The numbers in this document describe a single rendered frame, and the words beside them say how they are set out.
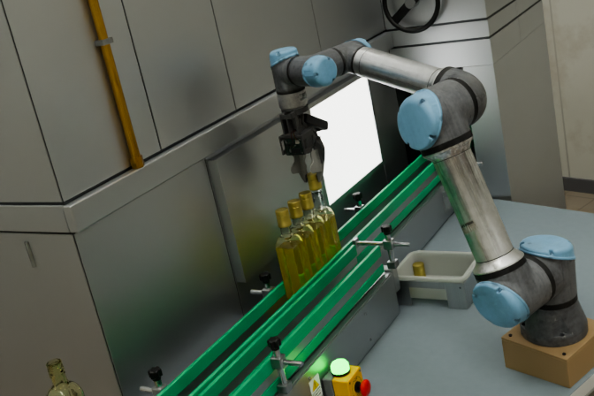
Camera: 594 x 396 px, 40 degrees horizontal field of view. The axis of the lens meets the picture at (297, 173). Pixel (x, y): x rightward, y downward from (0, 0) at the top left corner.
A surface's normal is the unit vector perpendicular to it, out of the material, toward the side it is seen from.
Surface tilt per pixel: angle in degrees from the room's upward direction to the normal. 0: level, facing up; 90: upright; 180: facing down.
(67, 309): 90
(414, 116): 84
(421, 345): 0
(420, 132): 84
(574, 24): 90
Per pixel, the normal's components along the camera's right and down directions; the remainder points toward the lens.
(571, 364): 0.64, 0.10
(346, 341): 0.85, -0.02
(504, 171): -0.49, 0.36
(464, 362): -0.20, -0.93
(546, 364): -0.74, 0.34
